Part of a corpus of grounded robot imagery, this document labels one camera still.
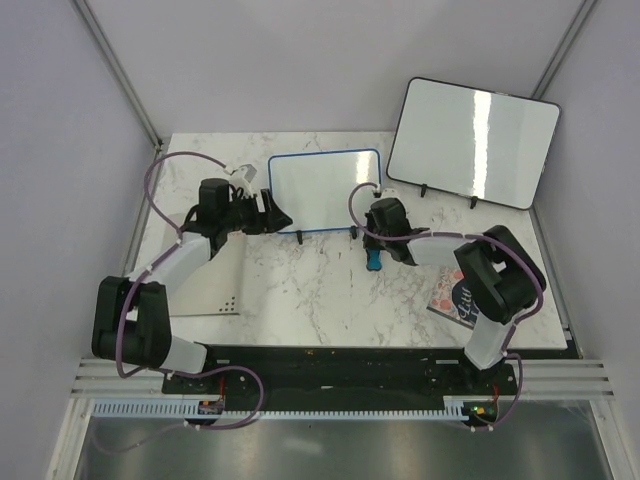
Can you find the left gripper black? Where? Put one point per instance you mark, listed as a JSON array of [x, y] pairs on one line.
[[272, 221]]

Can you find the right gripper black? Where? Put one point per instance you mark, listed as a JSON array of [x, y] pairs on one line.
[[371, 243]]

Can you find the blue heart-shaped eraser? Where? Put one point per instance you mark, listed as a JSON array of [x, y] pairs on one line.
[[373, 262]]

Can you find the small blue-framed whiteboard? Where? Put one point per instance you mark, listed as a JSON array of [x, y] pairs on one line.
[[313, 189]]

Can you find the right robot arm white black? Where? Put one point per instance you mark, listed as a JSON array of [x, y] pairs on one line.
[[502, 279]]

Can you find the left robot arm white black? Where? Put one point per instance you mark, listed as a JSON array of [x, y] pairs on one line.
[[132, 324]]

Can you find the large black-framed whiteboard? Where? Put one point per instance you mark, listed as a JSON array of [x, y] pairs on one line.
[[474, 143]]

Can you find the white paper sheet with dots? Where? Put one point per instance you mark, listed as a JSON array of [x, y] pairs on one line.
[[197, 285]]

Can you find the colourful Little Women book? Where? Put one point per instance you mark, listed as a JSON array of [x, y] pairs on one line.
[[452, 300]]

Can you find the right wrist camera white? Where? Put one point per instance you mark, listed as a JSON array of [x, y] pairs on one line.
[[382, 193]]

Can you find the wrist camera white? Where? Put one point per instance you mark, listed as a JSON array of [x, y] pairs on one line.
[[382, 193], [241, 179]]

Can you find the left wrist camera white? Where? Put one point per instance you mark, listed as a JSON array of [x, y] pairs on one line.
[[241, 179]]

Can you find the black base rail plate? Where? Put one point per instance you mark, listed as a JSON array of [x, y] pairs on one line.
[[334, 378]]

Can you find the white slotted cable duct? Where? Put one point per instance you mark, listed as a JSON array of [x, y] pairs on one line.
[[191, 409]]

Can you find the aluminium frame rail front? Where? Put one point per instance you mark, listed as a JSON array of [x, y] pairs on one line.
[[543, 380]]

